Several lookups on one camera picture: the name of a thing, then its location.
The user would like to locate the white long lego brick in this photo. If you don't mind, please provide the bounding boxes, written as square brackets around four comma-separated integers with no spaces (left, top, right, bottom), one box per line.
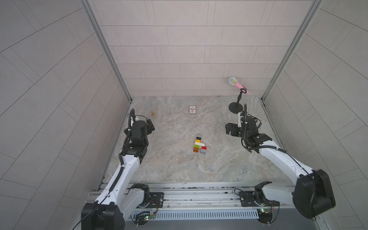
[195,142,205,147]

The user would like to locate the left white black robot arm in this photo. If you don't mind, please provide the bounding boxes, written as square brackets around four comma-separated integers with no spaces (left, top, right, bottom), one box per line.
[76,109,155,230]

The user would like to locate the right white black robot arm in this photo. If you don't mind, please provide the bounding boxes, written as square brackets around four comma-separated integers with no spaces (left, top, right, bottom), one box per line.
[225,103,336,219]

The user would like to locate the black microphone stand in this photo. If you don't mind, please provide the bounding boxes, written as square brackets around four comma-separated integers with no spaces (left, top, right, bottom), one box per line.
[229,88,247,114]

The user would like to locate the pink toy microphone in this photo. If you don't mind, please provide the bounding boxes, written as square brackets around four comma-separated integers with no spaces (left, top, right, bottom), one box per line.
[229,77,248,94]

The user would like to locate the red white card box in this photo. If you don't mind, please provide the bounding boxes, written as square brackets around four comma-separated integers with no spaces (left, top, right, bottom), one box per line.
[189,105,196,115]

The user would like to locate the right circuit board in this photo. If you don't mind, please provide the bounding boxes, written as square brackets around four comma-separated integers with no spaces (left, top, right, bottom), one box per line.
[257,208,274,225]

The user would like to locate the circuit board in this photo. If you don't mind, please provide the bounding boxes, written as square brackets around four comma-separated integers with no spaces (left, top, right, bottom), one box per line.
[135,211,156,226]
[257,208,274,225]

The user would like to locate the left circuit board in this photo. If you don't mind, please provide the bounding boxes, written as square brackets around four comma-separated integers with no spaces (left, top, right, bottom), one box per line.
[135,211,156,226]

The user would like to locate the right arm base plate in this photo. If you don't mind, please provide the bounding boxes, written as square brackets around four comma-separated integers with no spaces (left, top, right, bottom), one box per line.
[237,191,280,208]

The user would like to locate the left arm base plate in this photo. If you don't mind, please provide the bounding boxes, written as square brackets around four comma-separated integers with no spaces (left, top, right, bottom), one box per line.
[137,192,164,209]

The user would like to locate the aluminium rail frame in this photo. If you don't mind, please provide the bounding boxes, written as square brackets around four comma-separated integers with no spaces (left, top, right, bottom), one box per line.
[77,182,328,222]

